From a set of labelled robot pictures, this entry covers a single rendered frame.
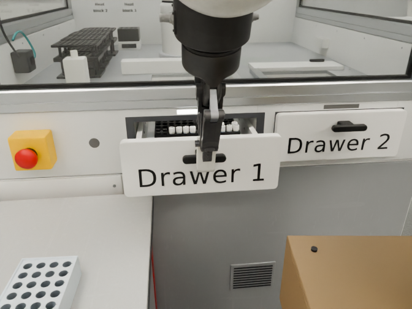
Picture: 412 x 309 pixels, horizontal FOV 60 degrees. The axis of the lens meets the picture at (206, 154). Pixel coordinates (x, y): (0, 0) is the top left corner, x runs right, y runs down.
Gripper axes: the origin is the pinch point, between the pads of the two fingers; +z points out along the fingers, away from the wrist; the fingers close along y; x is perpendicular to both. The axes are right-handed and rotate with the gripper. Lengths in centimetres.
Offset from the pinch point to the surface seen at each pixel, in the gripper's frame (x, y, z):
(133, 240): -13.1, 5.7, 15.3
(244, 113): 10.2, -17.4, 5.7
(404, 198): 52, -9, 28
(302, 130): 22.6, -14.5, 8.6
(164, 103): -6.6, -18.1, 3.1
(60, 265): -22.9, 12.9, 9.0
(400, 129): 45.1, -14.3, 9.2
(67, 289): -20.8, 17.4, 7.5
